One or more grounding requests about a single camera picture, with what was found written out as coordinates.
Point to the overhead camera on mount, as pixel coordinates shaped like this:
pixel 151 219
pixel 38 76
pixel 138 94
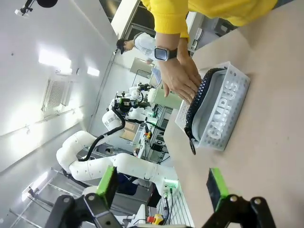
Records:
pixel 23 9

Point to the black smartwatch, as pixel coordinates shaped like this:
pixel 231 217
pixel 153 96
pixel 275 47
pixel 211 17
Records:
pixel 164 53

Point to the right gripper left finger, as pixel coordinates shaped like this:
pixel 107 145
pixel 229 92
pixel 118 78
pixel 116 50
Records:
pixel 108 187

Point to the person in yellow hoodie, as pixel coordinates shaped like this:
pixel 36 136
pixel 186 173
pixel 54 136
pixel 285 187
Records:
pixel 171 19

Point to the yellow red emergency stop button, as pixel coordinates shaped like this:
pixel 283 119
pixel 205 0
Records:
pixel 155 218

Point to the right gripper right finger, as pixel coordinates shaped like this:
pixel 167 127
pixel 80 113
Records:
pixel 217 187

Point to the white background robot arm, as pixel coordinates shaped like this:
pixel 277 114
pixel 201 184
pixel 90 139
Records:
pixel 142 95

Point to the person's left forearm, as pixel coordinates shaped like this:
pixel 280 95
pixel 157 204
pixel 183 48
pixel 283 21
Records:
pixel 166 40

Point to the ceiling air vent grille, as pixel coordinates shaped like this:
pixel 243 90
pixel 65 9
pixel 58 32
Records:
pixel 55 95

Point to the pale green cabinet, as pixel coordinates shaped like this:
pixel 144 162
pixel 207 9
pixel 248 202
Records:
pixel 164 98

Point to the person in white shirt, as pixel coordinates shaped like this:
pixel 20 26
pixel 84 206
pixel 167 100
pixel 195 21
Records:
pixel 142 42

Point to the white perforated plastic basket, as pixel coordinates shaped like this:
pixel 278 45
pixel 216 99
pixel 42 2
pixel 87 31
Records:
pixel 235 95

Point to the small ceiling light panel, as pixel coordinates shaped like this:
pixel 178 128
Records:
pixel 93 71

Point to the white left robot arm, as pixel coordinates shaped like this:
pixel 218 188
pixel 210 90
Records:
pixel 95 164

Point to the large ceiling light panel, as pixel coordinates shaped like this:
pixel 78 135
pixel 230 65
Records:
pixel 54 59

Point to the grey pencil case black zipper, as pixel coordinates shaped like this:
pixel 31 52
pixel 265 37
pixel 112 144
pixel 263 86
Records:
pixel 204 114

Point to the person's left hand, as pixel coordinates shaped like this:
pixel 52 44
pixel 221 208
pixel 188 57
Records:
pixel 175 80

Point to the flat brown cardboard box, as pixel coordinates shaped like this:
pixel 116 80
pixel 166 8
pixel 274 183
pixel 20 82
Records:
pixel 129 130

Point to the person's right hand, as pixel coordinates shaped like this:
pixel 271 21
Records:
pixel 190 64

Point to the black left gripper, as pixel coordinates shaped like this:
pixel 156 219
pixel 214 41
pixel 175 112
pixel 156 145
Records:
pixel 124 103

